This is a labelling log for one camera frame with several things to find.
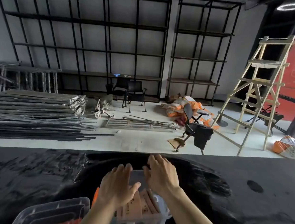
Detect person's right hand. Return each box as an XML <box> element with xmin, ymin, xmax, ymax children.
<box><xmin>140</xmin><ymin>153</ymin><xmax>183</xmax><ymax>199</ymax></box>

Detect person's left hand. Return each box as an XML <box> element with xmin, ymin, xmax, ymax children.
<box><xmin>95</xmin><ymin>161</ymin><xmax>143</xmax><ymax>213</ymax></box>

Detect brown cardboard packet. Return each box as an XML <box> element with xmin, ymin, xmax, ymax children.
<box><xmin>115</xmin><ymin>186</ymin><xmax>163</xmax><ymax>223</ymax></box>

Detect clear plastic storage box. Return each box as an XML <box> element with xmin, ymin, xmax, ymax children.
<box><xmin>89</xmin><ymin>165</ymin><xmax>176</xmax><ymax>224</ymax></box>

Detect clear lid with orange handle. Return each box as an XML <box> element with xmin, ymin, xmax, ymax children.
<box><xmin>12</xmin><ymin>191</ymin><xmax>91</xmax><ymax>224</ymax></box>

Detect black metal shelving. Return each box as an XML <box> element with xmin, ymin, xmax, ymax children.
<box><xmin>0</xmin><ymin>0</ymin><xmax>173</xmax><ymax>104</ymax></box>

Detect person's right forearm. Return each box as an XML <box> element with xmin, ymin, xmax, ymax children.
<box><xmin>158</xmin><ymin>185</ymin><xmax>232</xmax><ymax>224</ymax></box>

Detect brown cardboard box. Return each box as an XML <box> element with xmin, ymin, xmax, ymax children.
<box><xmin>166</xmin><ymin>92</ymin><xmax>183</xmax><ymax>104</ymax></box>

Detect flat brown cardboard piece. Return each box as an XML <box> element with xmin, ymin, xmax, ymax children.
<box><xmin>166</xmin><ymin>136</ymin><xmax>187</xmax><ymax>150</ymax></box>

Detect black garment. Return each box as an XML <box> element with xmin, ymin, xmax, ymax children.
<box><xmin>193</xmin><ymin>124</ymin><xmax>215</xmax><ymax>151</ymax></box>

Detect black office swivel chair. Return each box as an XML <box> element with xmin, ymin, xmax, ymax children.
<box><xmin>175</xmin><ymin>102</ymin><xmax>216</xmax><ymax>156</ymax></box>

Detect pile of orange sacks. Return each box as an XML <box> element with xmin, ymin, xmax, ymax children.
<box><xmin>158</xmin><ymin>93</ymin><xmax>223</xmax><ymax>131</ymax></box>

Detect scaffold caster wheels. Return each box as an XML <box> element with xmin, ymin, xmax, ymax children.
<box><xmin>86</xmin><ymin>97</ymin><xmax>116</xmax><ymax>120</ymax></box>

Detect grey dusty bag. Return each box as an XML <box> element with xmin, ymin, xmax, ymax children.
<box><xmin>95</xmin><ymin>92</ymin><xmax>114</xmax><ymax>111</ymax></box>

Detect pile of black metal rods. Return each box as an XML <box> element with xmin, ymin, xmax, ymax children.
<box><xmin>0</xmin><ymin>112</ymin><xmax>116</xmax><ymax>149</ymax></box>

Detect stack of grey metal planks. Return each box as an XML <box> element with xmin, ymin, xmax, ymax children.
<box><xmin>0</xmin><ymin>88</ymin><xmax>89</xmax><ymax>120</ymax></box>

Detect black folding stand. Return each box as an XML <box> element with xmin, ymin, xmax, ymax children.
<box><xmin>246</xmin><ymin>103</ymin><xmax>286</xmax><ymax>137</ymax></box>

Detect single orange white sack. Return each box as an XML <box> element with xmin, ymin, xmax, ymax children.
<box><xmin>271</xmin><ymin>133</ymin><xmax>295</xmax><ymax>159</ymax></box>

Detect grey scaffold frames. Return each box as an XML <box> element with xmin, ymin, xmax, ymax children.
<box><xmin>0</xmin><ymin>61</ymin><xmax>62</xmax><ymax>102</ymax></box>

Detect wooden step ladder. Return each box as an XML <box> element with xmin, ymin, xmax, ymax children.
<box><xmin>208</xmin><ymin>29</ymin><xmax>295</xmax><ymax>160</ymax></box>

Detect flat metal grid frame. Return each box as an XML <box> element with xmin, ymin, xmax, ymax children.
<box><xmin>105</xmin><ymin>114</ymin><xmax>186</xmax><ymax>134</ymax></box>

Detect round pedestal table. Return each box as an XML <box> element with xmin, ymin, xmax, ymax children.
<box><xmin>210</xmin><ymin>93</ymin><xmax>231</xmax><ymax>128</ymax></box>

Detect round ring ceiling light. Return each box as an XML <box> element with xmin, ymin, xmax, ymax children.
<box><xmin>276</xmin><ymin>0</ymin><xmax>295</xmax><ymax>12</ymax></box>

